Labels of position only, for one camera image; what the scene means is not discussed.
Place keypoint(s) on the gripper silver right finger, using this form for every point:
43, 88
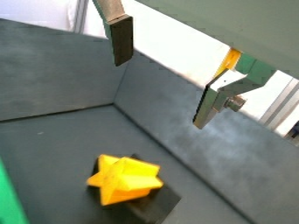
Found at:
240, 74

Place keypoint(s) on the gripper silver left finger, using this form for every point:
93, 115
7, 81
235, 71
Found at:
119, 29

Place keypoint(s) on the yellow star prism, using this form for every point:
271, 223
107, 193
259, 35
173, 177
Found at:
124, 179

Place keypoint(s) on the black curved fixture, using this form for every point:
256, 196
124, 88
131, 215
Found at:
153, 207

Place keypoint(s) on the green foam shape board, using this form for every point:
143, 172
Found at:
11, 209

